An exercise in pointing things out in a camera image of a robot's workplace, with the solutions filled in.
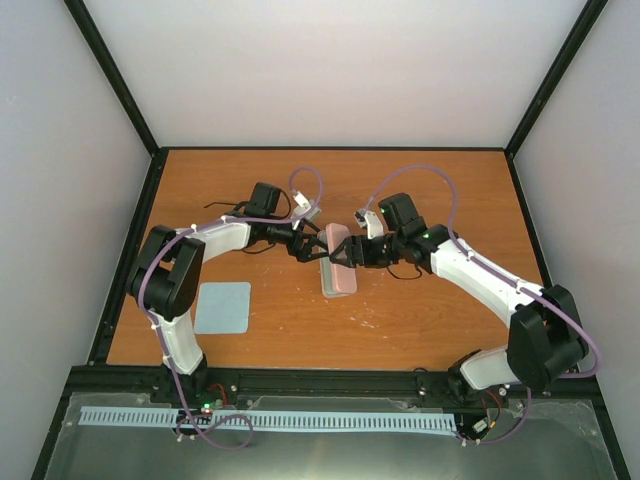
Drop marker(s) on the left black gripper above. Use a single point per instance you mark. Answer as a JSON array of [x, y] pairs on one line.
[[295, 250]]

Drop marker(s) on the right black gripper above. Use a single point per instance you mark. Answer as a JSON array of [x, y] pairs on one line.
[[349, 261]]

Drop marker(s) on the pink glasses case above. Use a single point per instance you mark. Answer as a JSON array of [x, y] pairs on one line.
[[336, 280]]

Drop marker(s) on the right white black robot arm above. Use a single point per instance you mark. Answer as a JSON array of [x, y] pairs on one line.
[[543, 338]]

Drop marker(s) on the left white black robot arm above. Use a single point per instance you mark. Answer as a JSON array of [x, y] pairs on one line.
[[165, 277]]

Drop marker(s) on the light blue cleaning cloth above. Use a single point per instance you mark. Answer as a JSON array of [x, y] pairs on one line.
[[223, 308]]

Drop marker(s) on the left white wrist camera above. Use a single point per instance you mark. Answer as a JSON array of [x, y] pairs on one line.
[[305, 209]]

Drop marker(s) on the black thin-frame sunglasses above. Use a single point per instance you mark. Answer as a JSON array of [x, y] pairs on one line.
[[225, 206]]

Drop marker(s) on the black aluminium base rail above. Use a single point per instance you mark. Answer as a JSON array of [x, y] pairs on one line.
[[238, 386]]

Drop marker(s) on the light blue slotted cable duct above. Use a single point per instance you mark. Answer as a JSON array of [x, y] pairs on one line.
[[279, 421]]

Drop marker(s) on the left black frame post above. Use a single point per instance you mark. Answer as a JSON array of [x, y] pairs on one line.
[[99, 49]]

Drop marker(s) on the black frame post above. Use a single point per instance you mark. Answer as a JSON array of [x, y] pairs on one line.
[[99, 49], [578, 33]]

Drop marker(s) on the right black frame post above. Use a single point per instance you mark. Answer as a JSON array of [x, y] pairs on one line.
[[578, 33]]

